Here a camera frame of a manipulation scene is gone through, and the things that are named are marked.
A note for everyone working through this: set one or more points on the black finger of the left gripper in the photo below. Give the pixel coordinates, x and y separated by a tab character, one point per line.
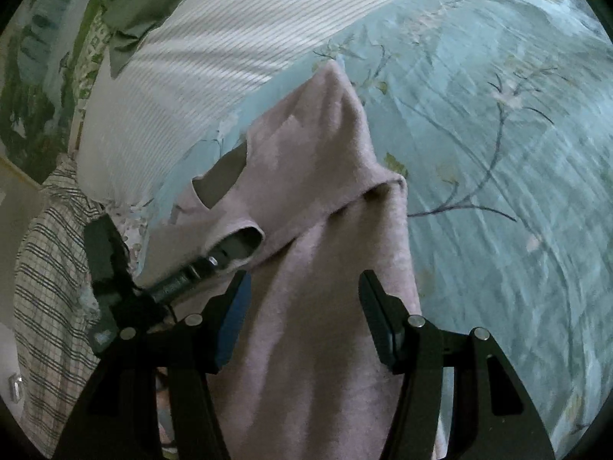
186	278

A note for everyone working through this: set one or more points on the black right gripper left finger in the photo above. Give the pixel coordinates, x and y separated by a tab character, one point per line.
224	318

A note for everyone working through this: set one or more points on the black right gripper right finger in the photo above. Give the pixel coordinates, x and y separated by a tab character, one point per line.
387	319

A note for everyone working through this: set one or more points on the mauve knitted sweater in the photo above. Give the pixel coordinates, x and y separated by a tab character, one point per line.
305	381

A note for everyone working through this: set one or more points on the green plaid blanket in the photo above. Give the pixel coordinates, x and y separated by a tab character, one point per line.
49	319

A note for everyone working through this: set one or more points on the white floral pillow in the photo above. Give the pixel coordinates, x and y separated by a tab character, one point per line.
132	222

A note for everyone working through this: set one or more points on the white striped bed sheet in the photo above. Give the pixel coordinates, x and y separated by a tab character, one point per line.
185	78

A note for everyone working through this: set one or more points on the teal floral quilt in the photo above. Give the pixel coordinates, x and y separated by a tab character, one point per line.
498	116

